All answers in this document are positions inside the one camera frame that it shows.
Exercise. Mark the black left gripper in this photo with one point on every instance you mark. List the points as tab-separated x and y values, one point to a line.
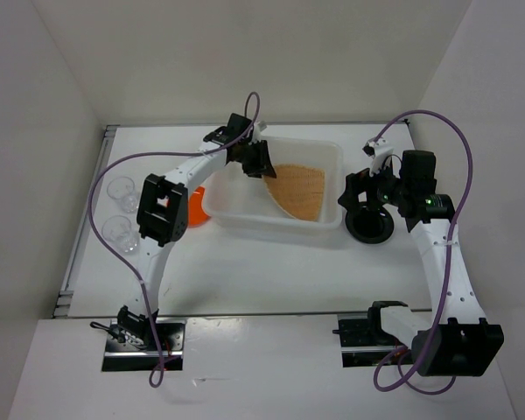
262	164

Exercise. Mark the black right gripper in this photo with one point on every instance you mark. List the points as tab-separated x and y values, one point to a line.
360	181

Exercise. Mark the black round plate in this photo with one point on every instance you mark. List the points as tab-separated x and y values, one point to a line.
370	226

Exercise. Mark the woven bamboo tray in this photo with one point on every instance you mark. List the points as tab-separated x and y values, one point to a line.
299	190

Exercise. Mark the orange round plate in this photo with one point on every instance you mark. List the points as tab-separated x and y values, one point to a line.
196	214

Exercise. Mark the clear plastic cup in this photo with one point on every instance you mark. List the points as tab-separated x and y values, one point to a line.
118	232
122	190

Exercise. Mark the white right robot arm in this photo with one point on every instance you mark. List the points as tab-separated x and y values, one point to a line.
459	341

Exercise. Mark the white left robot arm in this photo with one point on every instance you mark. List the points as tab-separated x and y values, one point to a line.
162	215

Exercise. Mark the translucent white plastic bin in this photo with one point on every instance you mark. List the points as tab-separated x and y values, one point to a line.
233	198

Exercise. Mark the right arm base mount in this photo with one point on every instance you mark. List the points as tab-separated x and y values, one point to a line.
365	338

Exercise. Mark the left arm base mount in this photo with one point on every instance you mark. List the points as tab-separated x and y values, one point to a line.
125	353

